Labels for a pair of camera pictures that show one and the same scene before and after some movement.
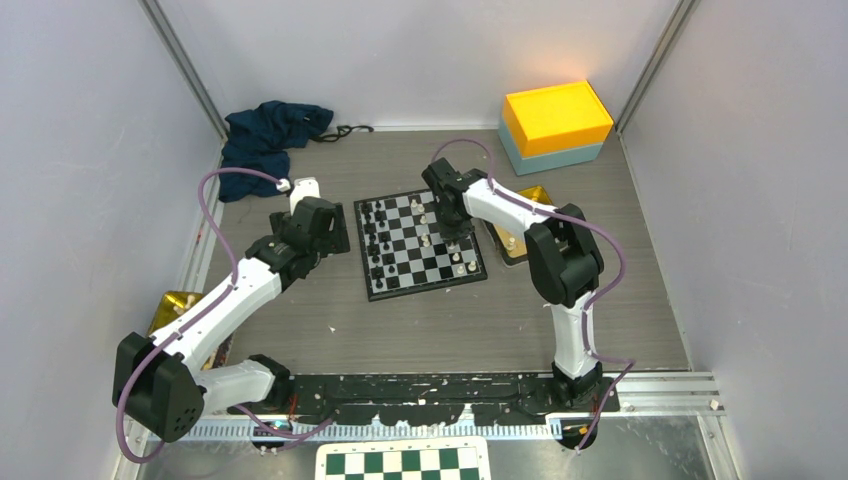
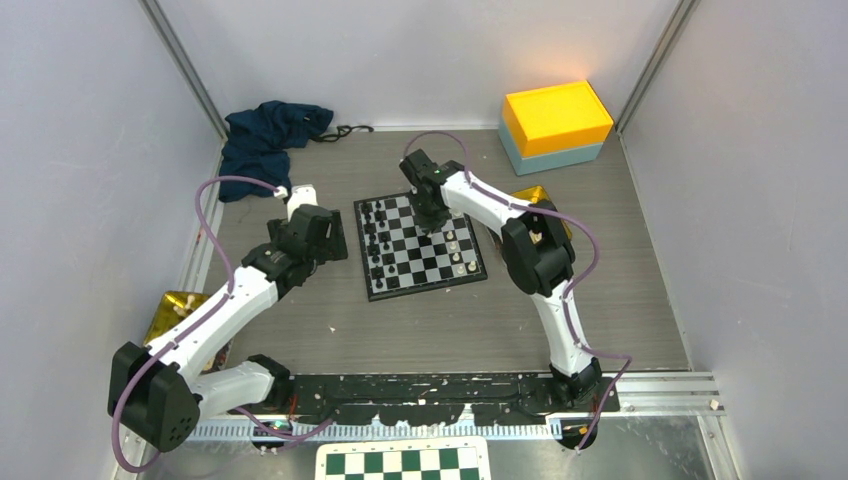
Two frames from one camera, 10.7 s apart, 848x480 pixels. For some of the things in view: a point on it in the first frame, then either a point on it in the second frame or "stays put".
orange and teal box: (554, 127) stays put
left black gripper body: (335, 241) stays put
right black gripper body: (454, 226) → (429, 216)
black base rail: (420, 400) stays put
